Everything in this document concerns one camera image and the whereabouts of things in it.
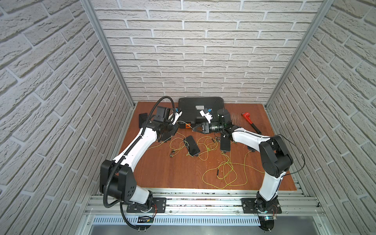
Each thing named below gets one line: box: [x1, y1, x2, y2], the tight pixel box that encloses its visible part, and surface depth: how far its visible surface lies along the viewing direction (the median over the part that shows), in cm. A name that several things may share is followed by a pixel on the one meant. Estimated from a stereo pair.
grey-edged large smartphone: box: [220, 134, 231, 152], surface depth 96 cm
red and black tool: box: [241, 112, 262, 135], surface depth 112 cm
